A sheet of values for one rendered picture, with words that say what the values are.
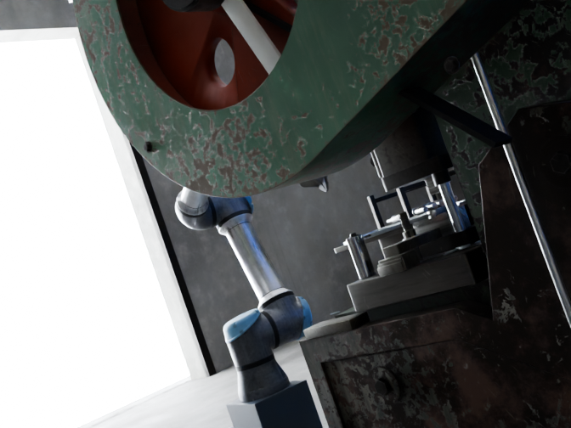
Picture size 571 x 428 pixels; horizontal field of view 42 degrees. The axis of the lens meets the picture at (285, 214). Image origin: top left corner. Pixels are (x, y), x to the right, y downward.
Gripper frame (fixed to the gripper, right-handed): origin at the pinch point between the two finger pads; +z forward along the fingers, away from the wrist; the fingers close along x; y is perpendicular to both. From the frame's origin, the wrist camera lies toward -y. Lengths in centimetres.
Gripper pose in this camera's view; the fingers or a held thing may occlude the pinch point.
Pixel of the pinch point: (327, 185)
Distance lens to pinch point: 184.7
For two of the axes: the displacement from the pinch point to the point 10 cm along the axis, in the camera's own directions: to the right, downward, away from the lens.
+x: 2.6, -5.6, -7.9
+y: -8.4, 2.7, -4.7
